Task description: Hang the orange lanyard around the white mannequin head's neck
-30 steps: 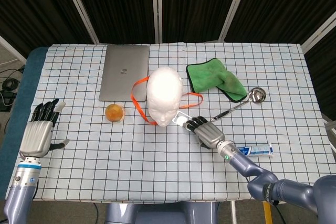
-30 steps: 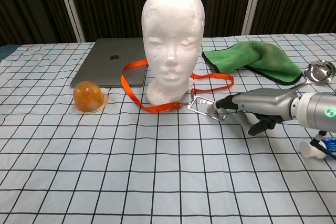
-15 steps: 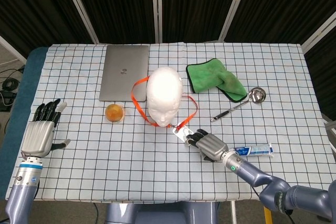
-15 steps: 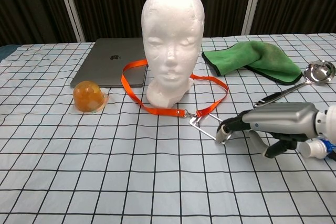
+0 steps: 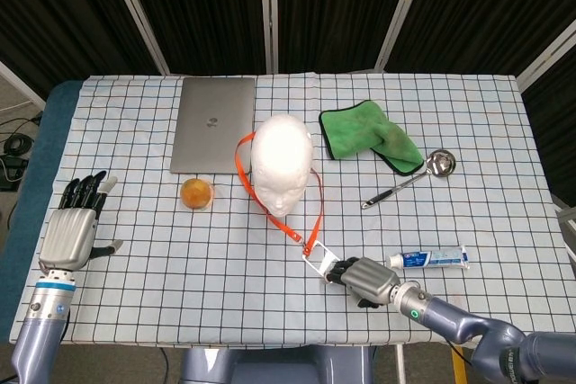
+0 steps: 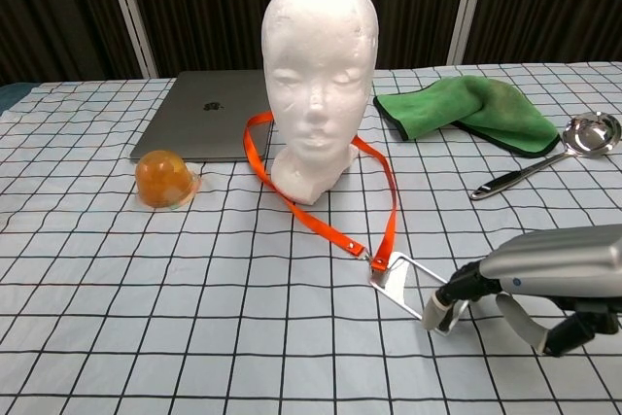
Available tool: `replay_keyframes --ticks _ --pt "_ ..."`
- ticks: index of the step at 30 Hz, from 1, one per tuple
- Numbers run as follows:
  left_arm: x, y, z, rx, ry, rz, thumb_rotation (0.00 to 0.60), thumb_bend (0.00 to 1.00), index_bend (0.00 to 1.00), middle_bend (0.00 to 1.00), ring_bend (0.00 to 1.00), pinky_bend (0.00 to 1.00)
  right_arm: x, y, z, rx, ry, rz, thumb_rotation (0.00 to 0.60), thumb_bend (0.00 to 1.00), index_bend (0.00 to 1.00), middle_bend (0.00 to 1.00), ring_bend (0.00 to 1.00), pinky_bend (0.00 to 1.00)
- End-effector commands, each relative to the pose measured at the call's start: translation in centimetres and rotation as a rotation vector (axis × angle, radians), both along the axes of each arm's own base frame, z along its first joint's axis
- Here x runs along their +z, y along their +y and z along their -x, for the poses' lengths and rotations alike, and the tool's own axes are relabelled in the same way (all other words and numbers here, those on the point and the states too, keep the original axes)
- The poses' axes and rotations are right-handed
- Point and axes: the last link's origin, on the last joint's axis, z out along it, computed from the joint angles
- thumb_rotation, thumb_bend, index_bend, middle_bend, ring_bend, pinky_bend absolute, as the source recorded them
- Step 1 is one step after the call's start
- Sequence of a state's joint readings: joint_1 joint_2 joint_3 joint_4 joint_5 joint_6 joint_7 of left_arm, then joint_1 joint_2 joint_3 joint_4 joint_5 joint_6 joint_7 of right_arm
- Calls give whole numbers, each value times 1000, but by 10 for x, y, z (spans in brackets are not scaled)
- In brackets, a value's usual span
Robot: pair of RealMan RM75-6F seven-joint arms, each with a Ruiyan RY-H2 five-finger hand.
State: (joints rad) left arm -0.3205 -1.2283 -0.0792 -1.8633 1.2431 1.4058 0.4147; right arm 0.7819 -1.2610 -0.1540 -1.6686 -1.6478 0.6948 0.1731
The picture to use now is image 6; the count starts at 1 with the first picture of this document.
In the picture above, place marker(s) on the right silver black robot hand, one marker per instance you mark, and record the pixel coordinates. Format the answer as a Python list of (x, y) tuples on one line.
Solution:
[(559, 259)]

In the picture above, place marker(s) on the clear badge holder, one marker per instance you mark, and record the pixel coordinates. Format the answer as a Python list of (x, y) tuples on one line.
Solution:
[(389, 284)]

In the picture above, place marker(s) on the white foam mannequin head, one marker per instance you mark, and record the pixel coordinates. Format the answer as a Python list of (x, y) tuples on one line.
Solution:
[(318, 70)]

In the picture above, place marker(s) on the green microfiber cloth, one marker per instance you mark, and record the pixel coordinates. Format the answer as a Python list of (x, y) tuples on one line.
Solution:
[(466, 109)]

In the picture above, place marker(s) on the white checkered tablecloth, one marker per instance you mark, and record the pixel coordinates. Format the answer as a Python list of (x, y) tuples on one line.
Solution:
[(194, 313)]

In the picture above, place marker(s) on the grey closed laptop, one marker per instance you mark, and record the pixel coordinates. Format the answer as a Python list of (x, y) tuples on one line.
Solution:
[(194, 128)]

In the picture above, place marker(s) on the blue padded table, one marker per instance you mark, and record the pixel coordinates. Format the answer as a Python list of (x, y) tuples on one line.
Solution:
[(7, 96)]

